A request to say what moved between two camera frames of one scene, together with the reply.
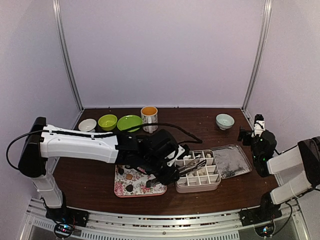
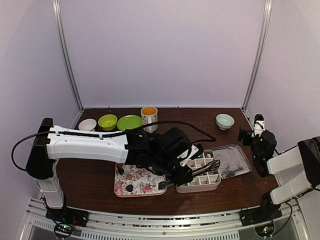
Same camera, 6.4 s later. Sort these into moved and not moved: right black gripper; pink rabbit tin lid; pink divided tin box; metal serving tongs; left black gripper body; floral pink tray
Moved: left black gripper body; metal serving tongs
Not moved: pink rabbit tin lid; right black gripper; floral pink tray; pink divided tin box
